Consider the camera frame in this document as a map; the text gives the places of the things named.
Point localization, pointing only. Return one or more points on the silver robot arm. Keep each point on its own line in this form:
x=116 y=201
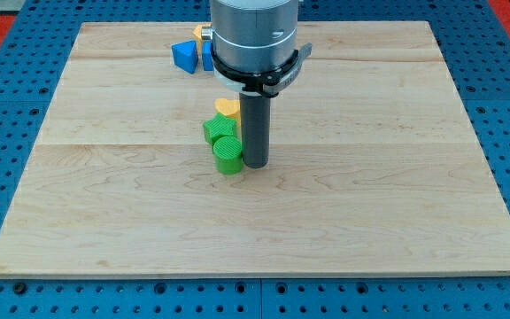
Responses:
x=253 y=36

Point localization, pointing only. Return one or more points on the blue cube block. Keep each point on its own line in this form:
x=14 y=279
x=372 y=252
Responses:
x=206 y=55

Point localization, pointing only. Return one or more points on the green cylinder block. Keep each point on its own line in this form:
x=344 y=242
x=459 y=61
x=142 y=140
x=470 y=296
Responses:
x=228 y=153

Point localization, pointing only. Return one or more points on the green star block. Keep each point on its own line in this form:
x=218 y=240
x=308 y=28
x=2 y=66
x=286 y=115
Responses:
x=219 y=126

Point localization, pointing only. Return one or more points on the grey cylindrical pointer tool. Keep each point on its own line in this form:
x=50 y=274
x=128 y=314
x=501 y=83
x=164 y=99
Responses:
x=255 y=126

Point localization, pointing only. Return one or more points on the yellow heart block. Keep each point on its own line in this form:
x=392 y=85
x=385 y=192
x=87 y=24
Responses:
x=229 y=108

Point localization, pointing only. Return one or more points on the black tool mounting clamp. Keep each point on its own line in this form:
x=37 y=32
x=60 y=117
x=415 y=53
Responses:
x=267 y=84

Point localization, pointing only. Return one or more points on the light wooden board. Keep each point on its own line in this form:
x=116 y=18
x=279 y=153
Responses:
x=374 y=167

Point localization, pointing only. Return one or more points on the blue triangular prism block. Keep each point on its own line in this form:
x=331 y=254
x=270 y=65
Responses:
x=185 y=56

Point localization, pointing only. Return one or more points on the yellow hexagon block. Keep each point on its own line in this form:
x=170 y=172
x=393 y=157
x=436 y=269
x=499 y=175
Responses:
x=202 y=33

